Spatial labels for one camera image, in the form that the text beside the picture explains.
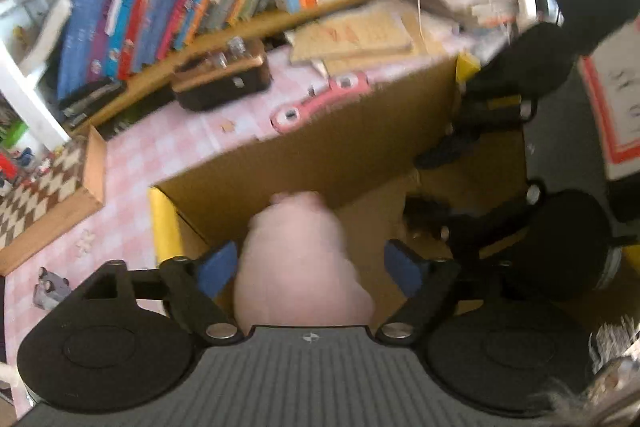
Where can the row of colourful books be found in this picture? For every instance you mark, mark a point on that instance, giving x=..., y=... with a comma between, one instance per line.
x=165, y=7

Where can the wooden chessboard box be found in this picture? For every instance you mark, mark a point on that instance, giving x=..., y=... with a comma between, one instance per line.
x=45, y=197

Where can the pink checked tablecloth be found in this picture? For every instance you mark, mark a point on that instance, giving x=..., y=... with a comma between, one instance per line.
x=135, y=167

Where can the pale fringed cloth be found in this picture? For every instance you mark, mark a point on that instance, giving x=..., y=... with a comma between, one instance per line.
x=615, y=342

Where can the brown box with metal knobs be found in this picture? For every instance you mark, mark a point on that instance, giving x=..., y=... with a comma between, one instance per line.
x=220, y=87

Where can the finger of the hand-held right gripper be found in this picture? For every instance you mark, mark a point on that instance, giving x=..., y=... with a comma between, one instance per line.
x=480, y=117
x=475, y=227

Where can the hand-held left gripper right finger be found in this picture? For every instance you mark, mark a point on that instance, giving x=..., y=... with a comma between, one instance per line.
x=402, y=264

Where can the yellow cardboard box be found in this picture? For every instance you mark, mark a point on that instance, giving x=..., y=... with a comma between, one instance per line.
x=325, y=157

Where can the small grey toy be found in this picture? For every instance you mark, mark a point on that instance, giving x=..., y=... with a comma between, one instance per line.
x=50, y=289

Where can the pink plastic tool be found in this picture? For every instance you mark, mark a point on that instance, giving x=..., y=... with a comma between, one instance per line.
x=310, y=107

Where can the pink plush toy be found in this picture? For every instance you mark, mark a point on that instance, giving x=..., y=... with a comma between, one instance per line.
x=300, y=267

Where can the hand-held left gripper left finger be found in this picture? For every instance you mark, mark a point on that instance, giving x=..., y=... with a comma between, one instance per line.
x=220, y=264

